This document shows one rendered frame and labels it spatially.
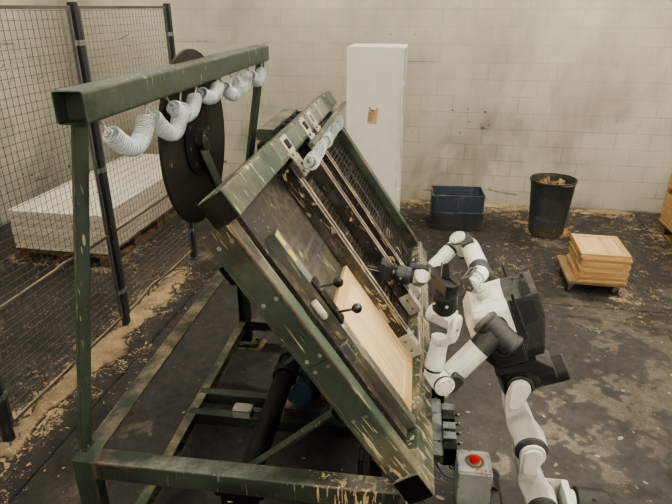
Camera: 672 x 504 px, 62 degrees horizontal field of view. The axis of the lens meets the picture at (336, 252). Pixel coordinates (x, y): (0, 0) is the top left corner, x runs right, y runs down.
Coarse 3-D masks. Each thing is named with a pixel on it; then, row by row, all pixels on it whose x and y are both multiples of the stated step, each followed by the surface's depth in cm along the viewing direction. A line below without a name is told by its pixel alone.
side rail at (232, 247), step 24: (216, 240) 174; (240, 240) 173; (240, 264) 176; (264, 264) 178; (240, 288) 179; (264, 288) 179; (264, 312) 182; (288, 312) 181; (288, 336) 184; (312, 336) 183; (312, 360) 187; (336, 360) 188; (336, 384) 189; (336, 408) 193; (360, 408) 192; (360, 432) 196; (384, 432) 194; (384, 456) 199; (408, 456) 199
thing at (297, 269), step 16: (272, 240) 199; (288, 256) 200; (304, 272) 204; (304, 288) 205; (336, 320) 208; (352, 336) 212; (368, 368) 215; (384, 384) 217; (400, 400) 222; (400, 416) 222
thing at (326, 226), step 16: (288, 176) 240; (304, 176) 237; (304, 192) 242; (304, 208) 245; (320, 208) 244; (320, 224) 247; (336, 224) 252; (336, 240) 249; (336, 256) 252; (352, 256) 251; (352, 272) 254; (368, 272) 257; (368, 288) 256; (384, 304) 258; (400, 320) 262; (400, 336) 264; (416, 352) 266
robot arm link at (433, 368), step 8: (432, 344) 205; (432, 352) 205; (440, 352) 204; (432, 360) 206; (440, 360) 206; (424, 368) 215; (432, 368) 207; (440, 368) 207; (432, 376) 208; (440, 376) 207; (432, 384) 209
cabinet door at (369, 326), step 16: (352, 288) 245; (336, 304) 220; (352, 304) 236; (368, 304) 252; (352, 320) 227; (368, 320) 243; (384, 320) 260; (368, 336) 233; (384, 336) 250; (368, 352) 224; (384, 352) 240; (400, 352) 258; (384, 368) 231; (400, 368) 247; (400, 384) 238
